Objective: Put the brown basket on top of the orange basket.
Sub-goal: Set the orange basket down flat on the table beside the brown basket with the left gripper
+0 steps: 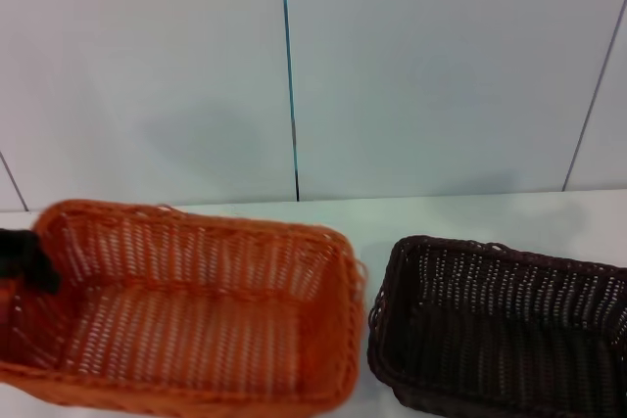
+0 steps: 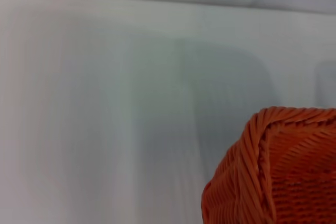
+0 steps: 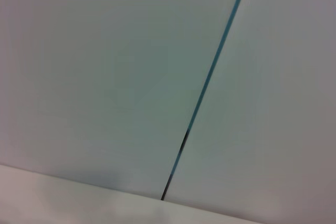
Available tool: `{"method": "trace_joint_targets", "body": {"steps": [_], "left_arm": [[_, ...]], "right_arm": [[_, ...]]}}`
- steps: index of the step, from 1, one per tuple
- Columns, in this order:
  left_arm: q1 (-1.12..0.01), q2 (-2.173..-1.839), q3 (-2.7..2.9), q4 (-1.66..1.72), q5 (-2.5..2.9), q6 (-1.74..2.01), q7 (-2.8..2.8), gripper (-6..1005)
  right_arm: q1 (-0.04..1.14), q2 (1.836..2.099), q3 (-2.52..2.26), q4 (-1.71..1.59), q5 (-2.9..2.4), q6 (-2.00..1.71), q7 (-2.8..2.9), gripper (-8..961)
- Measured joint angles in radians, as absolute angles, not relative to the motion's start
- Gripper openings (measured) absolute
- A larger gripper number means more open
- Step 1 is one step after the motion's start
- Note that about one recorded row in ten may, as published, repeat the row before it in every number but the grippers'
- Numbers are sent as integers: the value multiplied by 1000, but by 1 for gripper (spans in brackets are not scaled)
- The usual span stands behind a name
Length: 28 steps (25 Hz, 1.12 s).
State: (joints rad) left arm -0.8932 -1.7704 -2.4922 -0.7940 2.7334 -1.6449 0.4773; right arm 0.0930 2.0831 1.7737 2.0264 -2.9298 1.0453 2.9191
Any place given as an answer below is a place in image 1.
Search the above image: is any orange woven plastic basket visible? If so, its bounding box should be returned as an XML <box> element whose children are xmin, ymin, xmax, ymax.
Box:
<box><xmin>0</xmin><ymin>199</ymin><xmax>369</xmax><ymax>418</ymax></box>

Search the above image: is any dark brown woven basket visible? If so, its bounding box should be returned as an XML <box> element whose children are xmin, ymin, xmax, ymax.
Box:
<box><xmin>366</xmin><ymin>235</ymin><xmax>627</xmax><ymax>418</ymax></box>

